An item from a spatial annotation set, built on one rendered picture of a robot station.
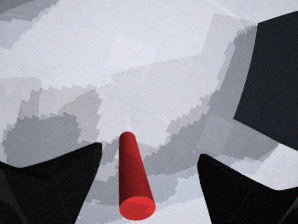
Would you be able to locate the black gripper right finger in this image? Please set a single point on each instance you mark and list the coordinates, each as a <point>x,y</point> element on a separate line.
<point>233,198</point>

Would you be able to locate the red peg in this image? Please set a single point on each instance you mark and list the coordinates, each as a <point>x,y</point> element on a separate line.
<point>136,200</point>

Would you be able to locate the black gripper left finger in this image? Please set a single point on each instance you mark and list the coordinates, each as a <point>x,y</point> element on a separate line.
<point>54,191</point>

